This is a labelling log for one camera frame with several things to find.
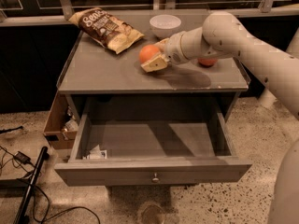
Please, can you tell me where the black floor cable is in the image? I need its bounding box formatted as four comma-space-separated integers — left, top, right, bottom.
0, 145, 102, 224

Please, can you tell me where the brown cardboard box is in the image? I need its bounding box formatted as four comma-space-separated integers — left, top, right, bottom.
44, 92, 77, 149

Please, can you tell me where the black power adapter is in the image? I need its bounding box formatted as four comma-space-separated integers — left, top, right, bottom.
14, 151, 31, 164

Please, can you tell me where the metal window railing frame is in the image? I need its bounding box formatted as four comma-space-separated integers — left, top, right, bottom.
0, 0, 299, 28

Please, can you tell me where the orange fruit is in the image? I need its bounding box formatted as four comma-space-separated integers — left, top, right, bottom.
139, 45, 160, 63

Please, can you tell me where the white paper in drawer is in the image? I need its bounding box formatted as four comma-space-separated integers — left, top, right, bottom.
84, 146, 107, 160

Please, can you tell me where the black pole on floor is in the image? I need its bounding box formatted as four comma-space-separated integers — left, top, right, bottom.
13, 147, 49, 224

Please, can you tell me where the brown chip bag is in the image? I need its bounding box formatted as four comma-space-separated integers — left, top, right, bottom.
69, 7, 144, 54

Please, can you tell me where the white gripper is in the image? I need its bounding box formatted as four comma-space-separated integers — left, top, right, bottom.
141, 32, 189, 73

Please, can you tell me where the white ceramic bowl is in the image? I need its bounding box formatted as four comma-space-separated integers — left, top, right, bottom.
149, 14, 181, 39

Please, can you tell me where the grey cabinet with counter top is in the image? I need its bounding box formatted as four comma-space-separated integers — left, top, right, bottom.
58, 10, 249, 117

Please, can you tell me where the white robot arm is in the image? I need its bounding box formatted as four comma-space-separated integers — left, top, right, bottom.
141, 11, 299, 224

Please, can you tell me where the red apple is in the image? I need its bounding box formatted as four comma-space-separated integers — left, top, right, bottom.
198, 59, 218, 67

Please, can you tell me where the round metal drawer knob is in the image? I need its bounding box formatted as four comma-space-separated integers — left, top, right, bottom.
151, 173, 160, 184

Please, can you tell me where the open grey top drawer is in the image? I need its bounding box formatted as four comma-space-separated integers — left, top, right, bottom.
55, 97, 251, 186

